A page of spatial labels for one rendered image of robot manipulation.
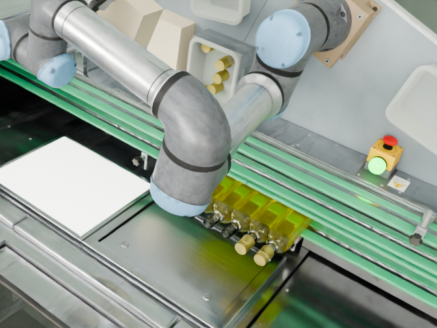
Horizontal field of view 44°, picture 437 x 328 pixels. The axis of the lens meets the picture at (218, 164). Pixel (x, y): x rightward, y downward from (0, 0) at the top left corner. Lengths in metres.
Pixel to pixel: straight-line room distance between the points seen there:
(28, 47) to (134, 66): 0.28
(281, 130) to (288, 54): 0.43
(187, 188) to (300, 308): 0.68
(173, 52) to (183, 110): 0.84
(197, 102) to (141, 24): 0.51
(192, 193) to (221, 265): 0.60
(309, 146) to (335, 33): 0.36
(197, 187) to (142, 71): 0.22
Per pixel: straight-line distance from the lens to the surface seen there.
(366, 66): 1.49
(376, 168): 1.47
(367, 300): 1.61
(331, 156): 1.53
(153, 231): 1.59
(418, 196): 1.49
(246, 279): 1.50
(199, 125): 0.88
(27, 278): 1.54
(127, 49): 0.97
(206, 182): 0.94
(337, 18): 1.34
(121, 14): 1.39
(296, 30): 1.20
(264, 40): 1.23
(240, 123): 1.10
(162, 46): 1.74
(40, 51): 1.14
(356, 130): 1.57
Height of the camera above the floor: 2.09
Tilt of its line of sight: 46 degrees down
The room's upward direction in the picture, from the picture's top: 127 degrees counter-clockwise
